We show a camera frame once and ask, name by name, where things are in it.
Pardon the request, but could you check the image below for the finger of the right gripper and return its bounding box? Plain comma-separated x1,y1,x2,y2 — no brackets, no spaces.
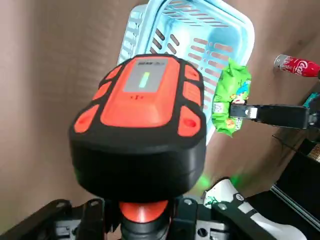
229,103,311,130

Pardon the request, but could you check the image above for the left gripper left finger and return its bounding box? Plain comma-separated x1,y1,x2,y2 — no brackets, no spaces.
0,198,107,240

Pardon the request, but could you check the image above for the teal snack packet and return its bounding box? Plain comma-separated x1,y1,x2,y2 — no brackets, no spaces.
305,91,320,109

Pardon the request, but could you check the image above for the green snack packet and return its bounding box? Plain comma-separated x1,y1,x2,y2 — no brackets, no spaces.
211,57,252,139

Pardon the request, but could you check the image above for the red cola bottle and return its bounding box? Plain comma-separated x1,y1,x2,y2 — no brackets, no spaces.
273,53,320,79

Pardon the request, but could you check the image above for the orange black barcode scanner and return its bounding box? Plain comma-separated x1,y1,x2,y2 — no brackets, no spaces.
68,53,209,240

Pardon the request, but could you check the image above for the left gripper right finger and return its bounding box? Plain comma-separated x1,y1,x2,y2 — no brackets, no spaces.
171,196,266,240

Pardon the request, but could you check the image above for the light blue plastic basket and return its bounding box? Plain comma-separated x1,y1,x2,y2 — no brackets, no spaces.
116,0,256,148

